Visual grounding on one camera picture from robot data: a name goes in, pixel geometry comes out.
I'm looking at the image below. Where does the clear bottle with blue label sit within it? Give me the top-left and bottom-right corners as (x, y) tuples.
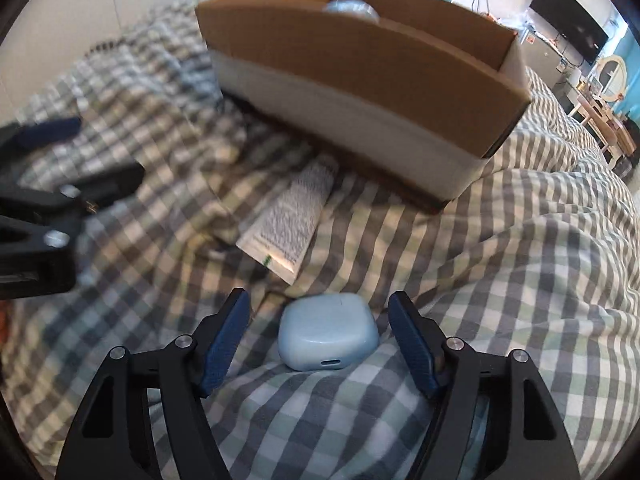
(322, 0), (381, 24)

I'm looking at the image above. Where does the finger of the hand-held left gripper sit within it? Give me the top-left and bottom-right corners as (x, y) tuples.
(0, 116), (83, 154)
(0, 160), (146, 222)

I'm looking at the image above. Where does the silver small fridge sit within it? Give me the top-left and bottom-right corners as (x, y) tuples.
(522, 27), (568, 87)

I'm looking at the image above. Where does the cardboard box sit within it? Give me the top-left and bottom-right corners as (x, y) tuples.
(195, 0), (534, 202)

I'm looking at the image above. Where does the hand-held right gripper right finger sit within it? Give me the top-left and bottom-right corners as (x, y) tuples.
(388, 290), (581, 480)

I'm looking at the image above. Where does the white printed tube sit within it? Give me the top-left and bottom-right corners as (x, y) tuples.
(235, 157), (342, 286)

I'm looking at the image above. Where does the black wall television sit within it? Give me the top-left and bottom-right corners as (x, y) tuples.
(529, 0), (610, 66)

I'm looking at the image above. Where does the light blue earbuds case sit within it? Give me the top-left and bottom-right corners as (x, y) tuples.
(278, 292), (381, 372)

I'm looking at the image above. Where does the white oval mirror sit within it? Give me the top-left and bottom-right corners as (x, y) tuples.
(595, 54), (629, 102)

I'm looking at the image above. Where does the white dressing table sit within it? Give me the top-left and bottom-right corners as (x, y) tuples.
(570, 92), (637, 162)

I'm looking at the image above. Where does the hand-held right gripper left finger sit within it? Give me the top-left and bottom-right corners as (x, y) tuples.
(55, 287), (251, 480)

